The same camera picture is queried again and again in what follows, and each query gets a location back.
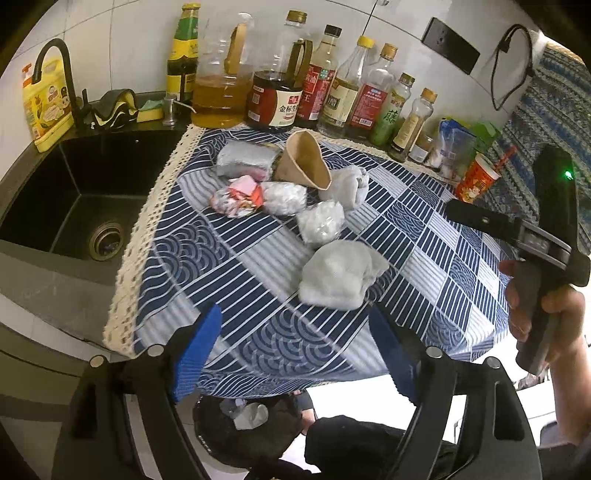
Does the blue patterned woven cloth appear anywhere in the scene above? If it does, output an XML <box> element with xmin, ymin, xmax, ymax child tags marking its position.
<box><xmin>475</xmin><ymin>43</ymin><xmax>591</xmax><ymax>260</ymax></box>

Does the green paper package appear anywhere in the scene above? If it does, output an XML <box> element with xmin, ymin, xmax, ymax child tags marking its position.
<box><xmin>470</xmin><ymin>120</ymin><xmax>502</xmax><ymax>153</ymax></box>

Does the black wall socket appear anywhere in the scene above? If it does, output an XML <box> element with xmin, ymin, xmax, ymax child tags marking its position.
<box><xmin>421</xmin><ymin>17</ymin><xmax>481</xmax><ymax>76</ymax></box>

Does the large white tissue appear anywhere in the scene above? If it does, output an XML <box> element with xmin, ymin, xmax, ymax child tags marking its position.
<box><xmin>298</xmin><ymin>239</ymin><xmax>391</xmax><ymax>309</ymax></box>

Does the brown paper cone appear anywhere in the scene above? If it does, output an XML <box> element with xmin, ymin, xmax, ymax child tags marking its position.
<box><xmin>273</xmin><ymin>130</ymin><xmax>332</xmax><ymax>191</ymax></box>

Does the red paper cup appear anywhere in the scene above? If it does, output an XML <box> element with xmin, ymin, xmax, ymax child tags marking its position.
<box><xmin>454</xmin><ymin>147</ymin><xmax>517</xmax><ymax>204</ymax></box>

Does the clear plastic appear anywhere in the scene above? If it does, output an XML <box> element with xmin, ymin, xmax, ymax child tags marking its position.
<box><xmin>296</xmin><ymin>201</ymin><xmax>346</xmax><ymax>245</ymax></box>
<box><xmin>260</xmin><ymin>181</ymin><xmax>308</xmax><ymax>217</ymax></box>

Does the black looped cable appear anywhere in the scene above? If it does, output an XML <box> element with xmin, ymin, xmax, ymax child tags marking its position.
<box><xmin>489</xmin><ymin>23</ymin><xmax>537</xmax><ymax>112</ymax></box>

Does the yellow sponge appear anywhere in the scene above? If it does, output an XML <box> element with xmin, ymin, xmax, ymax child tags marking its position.
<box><xmin>137</xmin><ymin>97</ymin><xmax>164</xmax><ymax>123</ymax></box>

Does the black trash bin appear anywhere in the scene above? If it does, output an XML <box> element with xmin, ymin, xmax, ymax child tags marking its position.
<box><xmin>191</xmin><ymin>391</ymin><xmax>320</xmax><ymax>472</ymax></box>

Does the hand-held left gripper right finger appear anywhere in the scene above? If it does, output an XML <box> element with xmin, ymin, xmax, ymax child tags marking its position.
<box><xmin>368</xmin><ymin>302</ymin><xmax>544</xmax><ymax>480</ymax></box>

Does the silver foil wrapper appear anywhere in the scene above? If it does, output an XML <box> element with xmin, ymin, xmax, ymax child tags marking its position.
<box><xmin>215</xmin><ymin>140</ymin><xmax>284</xmax><ymax>182</ymax></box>

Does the black kitchen sink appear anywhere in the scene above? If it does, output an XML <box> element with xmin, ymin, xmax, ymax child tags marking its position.
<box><xmin>0</xmin><ymin>126</ymin><xmax>191</xmax><ymax>265</ymax></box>

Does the red print plastic wrapper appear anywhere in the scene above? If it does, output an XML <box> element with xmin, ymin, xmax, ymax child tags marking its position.
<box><xmin>209</xmin><ymin>177</ymin><xmax>265</xmax><ymax>219</ymax></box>

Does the white tissue wad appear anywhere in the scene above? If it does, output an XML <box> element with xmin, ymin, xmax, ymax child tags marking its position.
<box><xmin>219</xmin><ymin>399</ymin><xmax>270</xmax><ymax>431</ymax></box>

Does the black cap red label bottle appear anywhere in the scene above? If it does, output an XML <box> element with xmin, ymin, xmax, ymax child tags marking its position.
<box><xmin>295</xmin><ymin>25</ymin><xmax>343</xmax><ymax>130</ymax></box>

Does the person's right forearm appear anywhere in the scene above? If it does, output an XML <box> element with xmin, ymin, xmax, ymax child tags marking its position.
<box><xmin>549</xmin><ymin>335</ymin><xmax>591</xmax><ymax>446</ymax></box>

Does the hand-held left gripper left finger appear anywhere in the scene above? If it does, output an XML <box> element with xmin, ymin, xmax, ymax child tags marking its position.
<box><xmin>51</xmin><ymin>302</ymin><xmax>225</xmax><ymax>480</ymax></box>

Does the blue and white plastic bag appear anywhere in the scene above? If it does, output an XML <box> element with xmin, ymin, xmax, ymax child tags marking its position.
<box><xmin>427</xmin><ymin>119</ymin><xmax>476</xmax><ymax>181</ymax></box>

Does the black and yellow cloth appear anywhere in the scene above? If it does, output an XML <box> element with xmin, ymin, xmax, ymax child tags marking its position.
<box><xmin>87</xmin><ymin>89</ymin><xmax>140</xmax><ymax>131</ymax></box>

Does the yellow dish soap bottle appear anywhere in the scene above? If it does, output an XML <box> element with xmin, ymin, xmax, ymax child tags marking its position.
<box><xmin>21</xmin><ymin>55</ymin><xmax>76</xmax><ymax>153</ymax></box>

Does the small white tissue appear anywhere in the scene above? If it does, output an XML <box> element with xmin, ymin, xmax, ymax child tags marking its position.
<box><xmin>318</xmin><ymin>165</ymin><xmax>369</xmax><ymax>211</ymax></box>

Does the gold cap red label bottle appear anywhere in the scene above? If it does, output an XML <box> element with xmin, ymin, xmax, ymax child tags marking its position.
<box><xmin>346</xmin><ymin>42</ymin><xmax>399</xmax><ymax>142</ymax></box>

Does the large clear cooking oil jug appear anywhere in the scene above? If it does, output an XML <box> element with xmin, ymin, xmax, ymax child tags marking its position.
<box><xmin>191</xmin><ymin>12</ymin><xmax>257</xmax><ymax>129</ymax></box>

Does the green glass bottle yellow label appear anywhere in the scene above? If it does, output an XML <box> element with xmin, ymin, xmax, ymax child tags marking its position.
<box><xmin>165</xmin><ymin>3</ymin><xmax>202</xmax><ymax>105</ymax></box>

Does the person's right hand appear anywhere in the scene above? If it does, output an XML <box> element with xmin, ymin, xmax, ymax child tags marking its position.
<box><xmin>499</xmin><ymin>260</ymin><xmax>591</xmax><ymax>374</ymax></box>

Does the dark soy sauce jug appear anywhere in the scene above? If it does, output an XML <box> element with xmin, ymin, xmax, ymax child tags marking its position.
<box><xmin>244</xmin><ymin>10</ymin><xmax>315</xmax><ymax>131</ymax></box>

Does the metal soap dispenser pump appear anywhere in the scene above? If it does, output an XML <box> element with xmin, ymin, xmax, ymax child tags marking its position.
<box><xmin>161</xmin><ymin>93</ymin><xmax>193</xmax><ymax>127</ymax></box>

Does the blue checked tablecloth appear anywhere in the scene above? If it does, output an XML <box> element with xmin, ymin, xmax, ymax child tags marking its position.
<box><xmin>102</xmin><ymin>124</ymin><xmax>523</xmax><ymax>400</ymax></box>

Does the thin black cord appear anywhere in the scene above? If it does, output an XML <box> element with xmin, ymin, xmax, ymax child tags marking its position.
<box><xmin>362</xmin><ymin>0</ymin><xmax>384</xmax><ymax>38</ymax></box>

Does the black kitchen faucet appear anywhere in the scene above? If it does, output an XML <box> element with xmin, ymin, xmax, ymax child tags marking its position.
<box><xmin>32</xmin><ymin>38</ymin><xmax>88</xmax><ymax>131</ymax></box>

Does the green label oil bottle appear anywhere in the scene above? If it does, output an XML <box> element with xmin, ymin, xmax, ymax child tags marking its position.
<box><xmin>369</xmin><ymin>72</ymin><xmax>416</xmax><ymax>149</ymax></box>

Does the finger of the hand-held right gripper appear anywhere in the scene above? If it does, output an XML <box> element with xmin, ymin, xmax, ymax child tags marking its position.
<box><xmin>444</xmin><ymin>198</ymin><xmax>525</xmax><ymax>243</ymax></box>

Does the yellow cap clear bottle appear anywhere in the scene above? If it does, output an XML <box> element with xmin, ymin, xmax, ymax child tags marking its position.
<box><xmin>318</xmin><ymin>35</ymin><xmax>375</xmax><ymax>137</ymax></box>

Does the small glass jar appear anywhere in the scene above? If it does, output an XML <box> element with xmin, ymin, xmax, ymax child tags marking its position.
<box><xmin>408</xmin><ymin>134</ymin><xmax>437</xmax><ymax>165</ymax></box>

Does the gold cap olive label bottle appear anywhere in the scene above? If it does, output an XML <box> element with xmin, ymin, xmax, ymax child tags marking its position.
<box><xmin>387</xmin><ymin>87</ymin><xmax>437</xmax><ymax>162</ymax></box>

